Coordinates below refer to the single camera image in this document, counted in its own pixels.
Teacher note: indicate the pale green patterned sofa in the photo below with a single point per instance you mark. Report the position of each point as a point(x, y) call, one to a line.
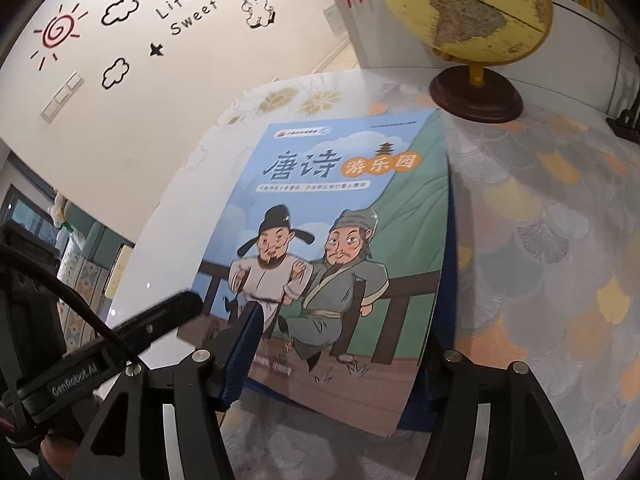
point(85, 270)

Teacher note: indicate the dark blue book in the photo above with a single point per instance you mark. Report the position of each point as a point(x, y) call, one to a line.
point(447, 240)

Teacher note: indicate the light blue cartoon-cover book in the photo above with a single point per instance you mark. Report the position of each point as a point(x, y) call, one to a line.
point(320, 200)

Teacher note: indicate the lettering wall decal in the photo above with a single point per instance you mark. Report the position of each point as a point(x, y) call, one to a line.
point(175, 27)

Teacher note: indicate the glass door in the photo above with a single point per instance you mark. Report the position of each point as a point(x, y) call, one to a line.
point(30, 210)

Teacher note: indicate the red sun wall decal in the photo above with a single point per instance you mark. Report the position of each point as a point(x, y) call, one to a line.
point(59, 30)

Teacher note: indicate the antique yellow globe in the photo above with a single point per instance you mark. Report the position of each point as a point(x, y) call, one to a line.
point(465, 10)

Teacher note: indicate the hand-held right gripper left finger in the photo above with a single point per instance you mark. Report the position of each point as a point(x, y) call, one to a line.
point(242, 360)

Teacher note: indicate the black star wall decal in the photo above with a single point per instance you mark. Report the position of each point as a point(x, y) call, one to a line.
point(156, 49)

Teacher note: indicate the black fan stand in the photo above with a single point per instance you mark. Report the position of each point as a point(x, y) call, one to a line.
point(625, 120)

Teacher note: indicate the black cloud wall decal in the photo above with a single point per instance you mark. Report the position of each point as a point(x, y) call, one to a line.
point(116, 73)
point(120, 9)

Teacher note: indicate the white wall switch panel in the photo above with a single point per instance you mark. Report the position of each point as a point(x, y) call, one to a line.
point(62, 96)
point(332, 13)

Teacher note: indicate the person's left hand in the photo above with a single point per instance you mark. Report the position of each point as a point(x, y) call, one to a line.
point(57, 460)

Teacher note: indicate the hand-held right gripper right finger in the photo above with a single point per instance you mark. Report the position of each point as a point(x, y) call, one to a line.
point(450, 385)

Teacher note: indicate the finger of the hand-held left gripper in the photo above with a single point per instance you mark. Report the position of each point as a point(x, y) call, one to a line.
point(165, 315)

